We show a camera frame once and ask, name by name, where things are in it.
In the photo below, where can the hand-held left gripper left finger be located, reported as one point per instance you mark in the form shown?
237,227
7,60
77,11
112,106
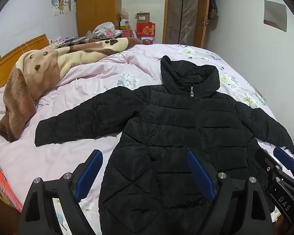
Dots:
88,173

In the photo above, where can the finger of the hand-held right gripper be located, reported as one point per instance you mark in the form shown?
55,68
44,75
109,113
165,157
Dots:
284,158
265,162

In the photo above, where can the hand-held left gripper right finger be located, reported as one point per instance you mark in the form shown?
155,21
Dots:
201,176

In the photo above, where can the black puffer jacket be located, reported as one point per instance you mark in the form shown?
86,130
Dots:
174,127

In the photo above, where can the red plaid sheet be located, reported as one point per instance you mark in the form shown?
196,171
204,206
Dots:
2,186

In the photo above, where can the pink floral quilt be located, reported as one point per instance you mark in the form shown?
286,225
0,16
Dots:
76,83

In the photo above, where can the brown dog print blanket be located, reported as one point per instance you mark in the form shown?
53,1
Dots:
27,88

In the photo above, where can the wooden headboard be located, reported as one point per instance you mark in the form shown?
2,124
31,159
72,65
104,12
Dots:
5,66

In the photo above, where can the pink storage box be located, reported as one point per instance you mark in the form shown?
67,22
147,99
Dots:
127,33

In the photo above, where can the white plastic bag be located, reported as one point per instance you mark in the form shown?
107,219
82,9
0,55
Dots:
104,28

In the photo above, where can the yellow and blue box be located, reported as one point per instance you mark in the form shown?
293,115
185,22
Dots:
125,25

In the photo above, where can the red gift box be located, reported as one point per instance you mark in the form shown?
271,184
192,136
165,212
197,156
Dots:
147,30

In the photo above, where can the hanging bags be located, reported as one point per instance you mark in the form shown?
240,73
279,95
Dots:
213,9

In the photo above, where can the mesh door curtain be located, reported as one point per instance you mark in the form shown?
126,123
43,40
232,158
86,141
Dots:
183,14

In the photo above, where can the cardboard box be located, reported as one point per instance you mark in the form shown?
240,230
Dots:
142,17

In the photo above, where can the wooden door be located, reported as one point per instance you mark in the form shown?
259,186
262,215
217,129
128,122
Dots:
205,5

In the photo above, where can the wooden wardrobe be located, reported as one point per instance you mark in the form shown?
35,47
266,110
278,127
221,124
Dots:
98,5

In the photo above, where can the wooden door frame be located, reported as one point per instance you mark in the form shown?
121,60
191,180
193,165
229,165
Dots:
166,12

